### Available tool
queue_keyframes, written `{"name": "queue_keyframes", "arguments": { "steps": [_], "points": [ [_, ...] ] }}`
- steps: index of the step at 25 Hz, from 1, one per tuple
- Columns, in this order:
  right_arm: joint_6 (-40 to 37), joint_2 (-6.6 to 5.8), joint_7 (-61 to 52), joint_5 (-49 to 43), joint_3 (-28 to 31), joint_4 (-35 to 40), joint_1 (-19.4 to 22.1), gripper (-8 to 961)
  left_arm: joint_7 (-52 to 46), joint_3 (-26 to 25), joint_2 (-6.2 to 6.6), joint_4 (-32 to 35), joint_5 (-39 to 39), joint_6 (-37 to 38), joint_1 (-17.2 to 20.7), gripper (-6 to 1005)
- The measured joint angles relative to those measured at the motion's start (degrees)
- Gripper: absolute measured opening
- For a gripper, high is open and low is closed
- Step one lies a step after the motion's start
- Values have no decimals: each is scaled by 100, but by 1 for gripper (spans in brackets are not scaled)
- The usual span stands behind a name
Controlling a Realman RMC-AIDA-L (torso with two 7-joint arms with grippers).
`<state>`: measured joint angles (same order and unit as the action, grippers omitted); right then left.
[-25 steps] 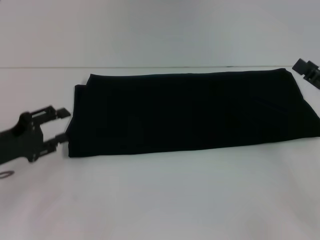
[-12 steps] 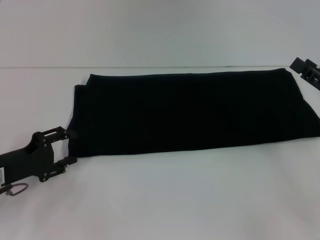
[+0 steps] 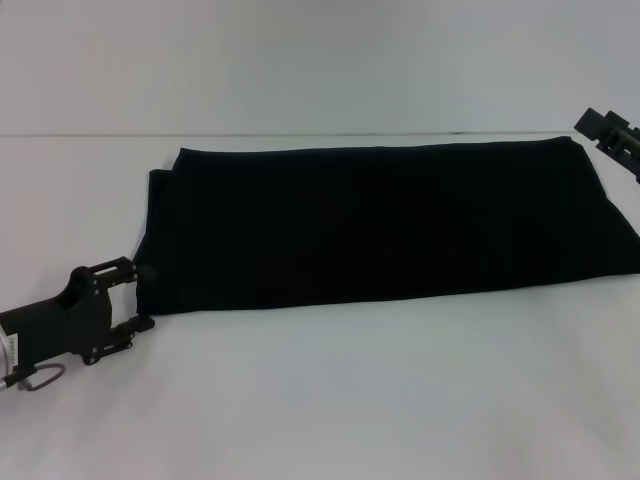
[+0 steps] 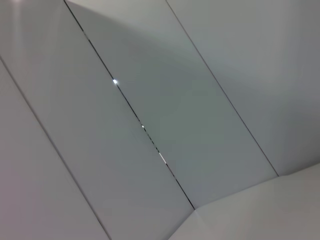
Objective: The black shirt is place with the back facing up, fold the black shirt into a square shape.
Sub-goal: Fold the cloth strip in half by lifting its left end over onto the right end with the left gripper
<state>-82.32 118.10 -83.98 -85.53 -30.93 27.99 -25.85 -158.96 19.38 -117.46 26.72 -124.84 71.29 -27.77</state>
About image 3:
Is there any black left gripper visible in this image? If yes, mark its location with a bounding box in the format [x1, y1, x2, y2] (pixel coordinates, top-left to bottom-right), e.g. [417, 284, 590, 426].
[0, 255, 160, 377]

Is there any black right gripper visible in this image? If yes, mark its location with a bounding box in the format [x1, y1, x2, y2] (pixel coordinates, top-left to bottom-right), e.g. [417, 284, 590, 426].
[573, 105, 640, 187]

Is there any black shirt with white print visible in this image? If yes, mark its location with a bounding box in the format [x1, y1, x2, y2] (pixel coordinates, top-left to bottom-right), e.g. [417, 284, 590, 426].
[133, 135, 640, 318]

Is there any black cable with silver plug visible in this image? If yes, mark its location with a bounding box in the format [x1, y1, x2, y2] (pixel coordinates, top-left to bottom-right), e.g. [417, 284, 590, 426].
[0, 360, 67, 394]

